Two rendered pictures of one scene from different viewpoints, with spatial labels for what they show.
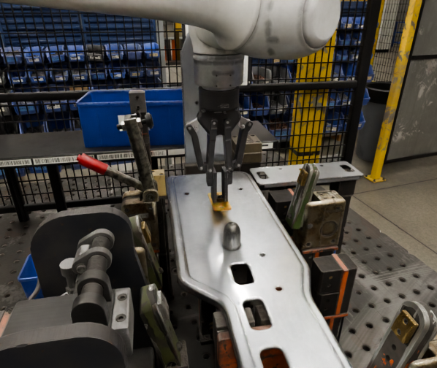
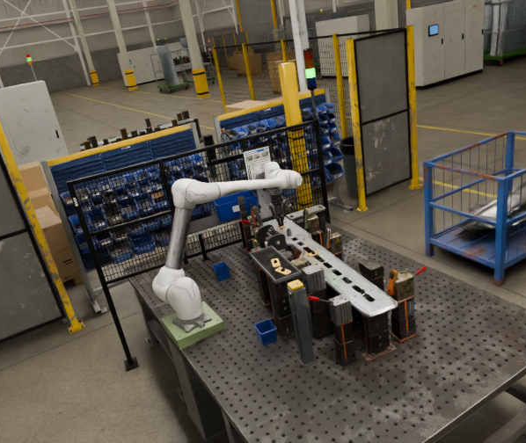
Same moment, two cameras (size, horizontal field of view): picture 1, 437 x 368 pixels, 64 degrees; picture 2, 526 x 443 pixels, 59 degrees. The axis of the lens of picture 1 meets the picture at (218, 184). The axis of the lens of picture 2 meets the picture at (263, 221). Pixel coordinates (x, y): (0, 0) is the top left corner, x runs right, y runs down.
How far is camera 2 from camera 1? 247 cm
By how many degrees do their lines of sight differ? 8
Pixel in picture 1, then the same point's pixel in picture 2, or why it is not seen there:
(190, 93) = (259, 192)
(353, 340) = not seen: hidden behind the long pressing
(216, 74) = (275, 191)
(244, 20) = (284, 185)
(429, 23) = (367, 101)
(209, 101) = (274, 198)
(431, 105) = (386, 149)
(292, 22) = (294, 184)
